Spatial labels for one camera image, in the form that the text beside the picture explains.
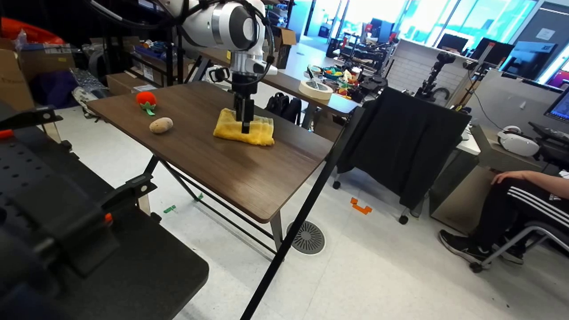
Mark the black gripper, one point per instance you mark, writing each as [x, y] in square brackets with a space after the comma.
[244, 87]

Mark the yellow towel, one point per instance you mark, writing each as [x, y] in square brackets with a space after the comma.
[260, 133]

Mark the beige toy potato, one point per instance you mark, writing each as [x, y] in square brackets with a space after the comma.
[160, 125]

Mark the red toy pepper green stem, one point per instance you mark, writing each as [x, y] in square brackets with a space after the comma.
[146, 98]

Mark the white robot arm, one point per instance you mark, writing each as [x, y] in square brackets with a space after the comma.
[219, 27]

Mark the black backpack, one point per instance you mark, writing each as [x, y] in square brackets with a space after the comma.
[283, 107]

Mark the long grey table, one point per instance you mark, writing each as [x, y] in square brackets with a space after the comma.
[285, 82]

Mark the white tape roll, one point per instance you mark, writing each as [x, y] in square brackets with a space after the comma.
[315, 89]

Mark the open cardboard box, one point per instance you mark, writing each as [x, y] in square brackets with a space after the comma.
[286, 37]

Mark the colourful toy pile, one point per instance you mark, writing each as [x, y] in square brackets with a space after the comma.
[340, 77]

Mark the green floor tape piece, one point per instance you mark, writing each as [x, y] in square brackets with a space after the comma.
[169, 208]

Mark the flat cardboard box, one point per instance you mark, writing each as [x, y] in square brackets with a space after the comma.
[125, 82]

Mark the black tripod pole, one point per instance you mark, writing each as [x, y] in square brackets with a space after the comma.
[290, 231]

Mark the black storage shelf rack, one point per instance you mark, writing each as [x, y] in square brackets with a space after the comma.
[148, 36]

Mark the round floor drain cover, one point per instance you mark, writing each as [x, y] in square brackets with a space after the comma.
[310, 238]

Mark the orange floor tape marker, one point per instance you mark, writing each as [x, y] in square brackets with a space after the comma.
[359, 206]

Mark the chair draped with black cloth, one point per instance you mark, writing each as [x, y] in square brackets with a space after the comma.
[397, 142]

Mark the black workbench cart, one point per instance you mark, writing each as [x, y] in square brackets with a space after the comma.
[148, 277]

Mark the dark purple bag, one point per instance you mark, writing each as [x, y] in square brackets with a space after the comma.
[54, 89]

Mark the small black monitor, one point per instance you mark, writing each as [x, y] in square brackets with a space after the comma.
[489, 50]
[452, 43]

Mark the large brown cardboard box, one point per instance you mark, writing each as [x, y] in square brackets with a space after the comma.
[11, 82]

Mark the orange red bag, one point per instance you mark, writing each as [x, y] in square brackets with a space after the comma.
[23, 29]

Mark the white VR headset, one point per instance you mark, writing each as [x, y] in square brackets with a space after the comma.
[518, 141]

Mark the seated person in striped trousers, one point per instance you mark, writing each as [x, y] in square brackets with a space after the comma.
[509, 210]

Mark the grey office chair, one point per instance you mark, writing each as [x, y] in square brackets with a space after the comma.
[521, 237]

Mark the computer monitor with blue screen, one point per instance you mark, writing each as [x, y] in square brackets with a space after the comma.
[560, 107]

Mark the black metal table frame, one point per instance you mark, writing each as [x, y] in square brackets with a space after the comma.
[276, 231]

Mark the black camera arm stand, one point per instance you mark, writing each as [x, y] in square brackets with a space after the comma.
[441, 59]

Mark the large dark wall screen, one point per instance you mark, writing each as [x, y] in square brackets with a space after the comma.
[527, 57]

